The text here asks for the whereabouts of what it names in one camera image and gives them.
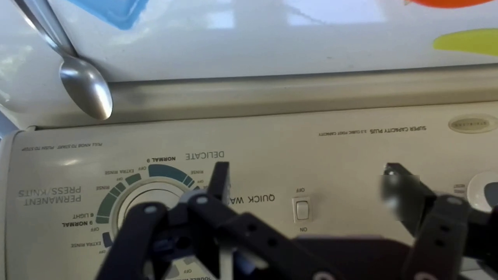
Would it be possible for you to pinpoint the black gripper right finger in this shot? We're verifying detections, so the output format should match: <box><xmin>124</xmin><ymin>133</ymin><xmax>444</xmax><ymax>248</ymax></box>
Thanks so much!
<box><xmin>379</xmin><ymin>161</ymin><xmax>498</xmax><ymax>280</ymax></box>

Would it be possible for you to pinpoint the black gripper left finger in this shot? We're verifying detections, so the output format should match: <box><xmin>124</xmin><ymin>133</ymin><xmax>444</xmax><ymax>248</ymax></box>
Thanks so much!
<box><xmin>94</xmin><ymin>161</ymin><xmax>339</xmax><ymax>280</ymax></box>

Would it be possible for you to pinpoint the small white washer knob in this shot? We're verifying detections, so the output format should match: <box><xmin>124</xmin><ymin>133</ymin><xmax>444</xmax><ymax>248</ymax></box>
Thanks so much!
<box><xmin>465</xmin><ymin>173</ymin><xmax>498</xmax><ymax>215</ymax></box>

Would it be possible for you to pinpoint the white top-load washer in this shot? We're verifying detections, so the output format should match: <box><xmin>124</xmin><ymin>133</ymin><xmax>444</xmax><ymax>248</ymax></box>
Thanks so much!
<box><xmin>0</xmin><ymin>0</ymin><xmax>498</xmax><ymax>280</ymax></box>

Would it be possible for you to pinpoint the white washer timer dial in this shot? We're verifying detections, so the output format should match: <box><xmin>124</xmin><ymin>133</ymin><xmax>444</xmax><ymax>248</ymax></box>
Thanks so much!
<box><xmin>110</xmin><ymin>178</ymin><xmax>208</xmax><ymax>251</ymax></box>

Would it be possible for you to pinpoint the white washer lid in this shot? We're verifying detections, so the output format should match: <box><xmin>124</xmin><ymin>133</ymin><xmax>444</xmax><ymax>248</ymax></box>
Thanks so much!
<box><xmin>0</xmin><ymin>0</ymin><xmax>498</xmax><ymax>130</ymax></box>

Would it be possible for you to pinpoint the yellow green flat object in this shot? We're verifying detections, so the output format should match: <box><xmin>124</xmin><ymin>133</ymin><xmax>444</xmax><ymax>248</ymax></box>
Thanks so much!
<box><xmin>432</xmin><ymin>29</ymin><xmax>498</xmax><ymax>58</ymax></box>

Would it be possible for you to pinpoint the metal spoon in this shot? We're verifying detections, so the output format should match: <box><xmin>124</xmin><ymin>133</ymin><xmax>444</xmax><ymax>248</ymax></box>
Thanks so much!
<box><xmin>13</xmin><ymin>0</ymin><xmax>114</xmax><ymax>123</ymax></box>

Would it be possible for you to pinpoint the orange cup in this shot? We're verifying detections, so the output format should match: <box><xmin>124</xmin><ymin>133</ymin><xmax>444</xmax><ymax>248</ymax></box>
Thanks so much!
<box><xmin>402</xmin><ymin>0</ymin><xmax>496</xmax><ymax>11</ymax></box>

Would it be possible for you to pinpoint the blue plastic cup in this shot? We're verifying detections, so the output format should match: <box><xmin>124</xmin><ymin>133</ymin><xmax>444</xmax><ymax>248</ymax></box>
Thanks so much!
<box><xmin>68</xmin><ymin>0</ymin><xmax>150</xmax><ymax>32</ymax></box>

